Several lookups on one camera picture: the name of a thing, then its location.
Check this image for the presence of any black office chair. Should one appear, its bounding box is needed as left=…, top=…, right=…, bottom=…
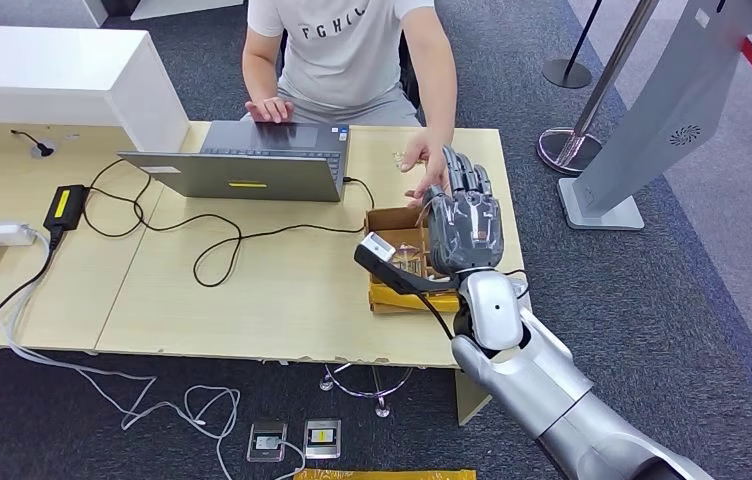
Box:
left=276, top=26, right=428, bottom=111

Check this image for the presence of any black laptop charging cable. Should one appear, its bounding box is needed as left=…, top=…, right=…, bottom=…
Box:
left=80, top=158, right=376, bottom=289

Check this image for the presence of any yellow package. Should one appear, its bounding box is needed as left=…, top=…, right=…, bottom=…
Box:
left=294, top=468, right=477, bottom=480

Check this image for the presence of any white cable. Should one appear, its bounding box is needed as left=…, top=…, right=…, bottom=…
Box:
left=0, top=225, right=243, bottom=480

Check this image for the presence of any person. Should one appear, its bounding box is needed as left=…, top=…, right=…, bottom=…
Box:
left=242, top=0, right=461, bottom=207

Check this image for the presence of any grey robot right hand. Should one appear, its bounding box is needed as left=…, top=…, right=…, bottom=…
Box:
left=423, top=145, right=505, bottom=276

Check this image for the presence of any grey kiosk stand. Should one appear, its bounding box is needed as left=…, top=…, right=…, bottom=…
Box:
left=556, top=0, right=752, bottom=232

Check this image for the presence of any black mains cable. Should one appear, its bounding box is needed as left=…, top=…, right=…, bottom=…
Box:
left=0, top=228, right=65, bottom=342

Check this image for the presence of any desk leg panel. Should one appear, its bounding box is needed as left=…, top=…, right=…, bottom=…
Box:
left=453, top=368, right=493, bottom=427

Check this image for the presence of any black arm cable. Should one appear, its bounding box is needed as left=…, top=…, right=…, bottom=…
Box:
left=415, top=291, right=458, bottom=343

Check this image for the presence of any black laptop power adapter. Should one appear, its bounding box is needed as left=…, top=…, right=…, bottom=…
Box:
left=41, top=184, right=88, bottom=234

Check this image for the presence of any grey laptop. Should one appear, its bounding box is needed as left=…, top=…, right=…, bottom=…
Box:
left=117, top=120, right=351, bottom=203

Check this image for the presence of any yellow tape strip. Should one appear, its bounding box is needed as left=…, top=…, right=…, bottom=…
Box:
left=369, top=281, right=462, bottom=315

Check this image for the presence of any white background furniture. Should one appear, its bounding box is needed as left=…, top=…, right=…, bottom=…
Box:
left=0, top=0, right=107, bottom=29

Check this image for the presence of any black camera bracket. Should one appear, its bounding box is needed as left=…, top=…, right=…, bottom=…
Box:
left=354, top=243, right=463, bottom=297

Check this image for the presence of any desk grommet with black cable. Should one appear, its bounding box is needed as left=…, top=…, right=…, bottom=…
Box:
left=8, top=128, right=58, bottom=160

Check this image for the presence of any person's left hand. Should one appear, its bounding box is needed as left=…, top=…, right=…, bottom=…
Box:
left=399, top=127, right=451, bottom=207

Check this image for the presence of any wooden divided organizer box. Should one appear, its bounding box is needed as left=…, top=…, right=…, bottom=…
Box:
left=363, top=205, right=465, bottom=315

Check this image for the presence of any floor socket with yellow label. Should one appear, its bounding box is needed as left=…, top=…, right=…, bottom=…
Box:
left=302, top=418, right=343, bottom=461

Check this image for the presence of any chrome stanchion post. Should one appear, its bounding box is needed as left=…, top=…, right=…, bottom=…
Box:
left=536, top=0, right=659, bottom=177

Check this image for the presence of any chrome stool base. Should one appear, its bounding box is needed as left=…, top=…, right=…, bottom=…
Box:
left=317, top=364, right=414, bottom=419

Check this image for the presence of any white counter block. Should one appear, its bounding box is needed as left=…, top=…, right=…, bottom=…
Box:
left=0, top=25, right=190, bottom=154

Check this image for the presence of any black stanchion post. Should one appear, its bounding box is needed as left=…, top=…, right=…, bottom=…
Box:
left=541, top=0, right=604, bottom=90

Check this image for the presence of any person's right hand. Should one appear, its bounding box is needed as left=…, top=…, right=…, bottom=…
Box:
left=244, top=95, right=296, bottom=125

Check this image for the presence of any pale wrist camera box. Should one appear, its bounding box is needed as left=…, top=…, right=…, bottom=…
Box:
left=357, top=231, right=397, bottom=263

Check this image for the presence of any floor socket with white plug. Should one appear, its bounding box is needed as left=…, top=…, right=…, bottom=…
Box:
left=246, top=421, right=289, bottom=464

